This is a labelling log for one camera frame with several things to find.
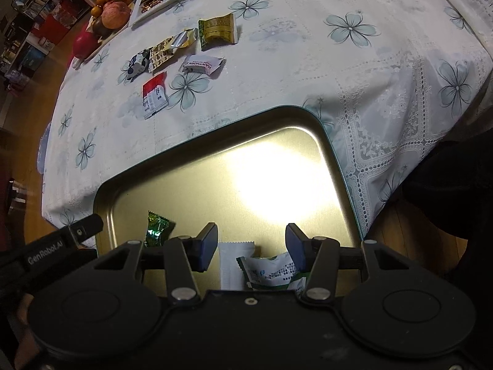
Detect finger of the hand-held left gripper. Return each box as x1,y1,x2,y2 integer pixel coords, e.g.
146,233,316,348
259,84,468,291
62,214,105,248

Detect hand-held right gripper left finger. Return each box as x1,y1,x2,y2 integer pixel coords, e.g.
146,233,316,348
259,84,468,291
93,222,219,302

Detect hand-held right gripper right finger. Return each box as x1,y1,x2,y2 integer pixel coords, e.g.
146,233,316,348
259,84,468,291
285,223,414,303

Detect yellow and white snack packet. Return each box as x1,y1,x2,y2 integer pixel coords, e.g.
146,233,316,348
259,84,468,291
219,240,255,290

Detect white and green snack packet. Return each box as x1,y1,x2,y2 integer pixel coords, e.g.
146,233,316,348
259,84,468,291
236,252,312,292

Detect green foil candy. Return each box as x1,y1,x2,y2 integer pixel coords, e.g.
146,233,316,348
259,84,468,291
144,211,176,248

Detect gold metal tray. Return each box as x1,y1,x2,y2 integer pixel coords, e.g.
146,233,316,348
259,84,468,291
93,105,365,293

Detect red and white snack packet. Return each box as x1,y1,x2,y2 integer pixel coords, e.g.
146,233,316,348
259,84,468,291
142,72,169,120

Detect black and white snack packet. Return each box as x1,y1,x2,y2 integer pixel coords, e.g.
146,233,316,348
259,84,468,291
126,48,153,82

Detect white snack packet red print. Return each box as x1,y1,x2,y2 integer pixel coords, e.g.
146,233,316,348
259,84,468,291
181,55,226,78

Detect brown patterned snack packet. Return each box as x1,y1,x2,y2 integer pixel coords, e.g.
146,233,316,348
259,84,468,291
149,36,186,73

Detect olive green snack packet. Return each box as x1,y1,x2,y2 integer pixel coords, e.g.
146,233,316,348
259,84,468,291
198,13,237,51

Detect blue grey stool seat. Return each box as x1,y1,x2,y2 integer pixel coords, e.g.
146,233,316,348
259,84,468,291
37,121,53,177

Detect red apple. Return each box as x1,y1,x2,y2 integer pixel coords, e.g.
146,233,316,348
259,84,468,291
73,32,98,59

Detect yellow fruit tray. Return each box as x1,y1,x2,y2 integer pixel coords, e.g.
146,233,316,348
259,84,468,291
82,0,136,63

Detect brown kiwi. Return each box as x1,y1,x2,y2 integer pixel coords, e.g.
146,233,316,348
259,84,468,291
91,17,111,38

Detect cluttered storage shelves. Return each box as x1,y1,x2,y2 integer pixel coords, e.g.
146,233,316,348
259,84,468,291
0,0,95,89

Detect pink apple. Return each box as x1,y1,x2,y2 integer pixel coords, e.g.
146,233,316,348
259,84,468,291
100,2,132,30

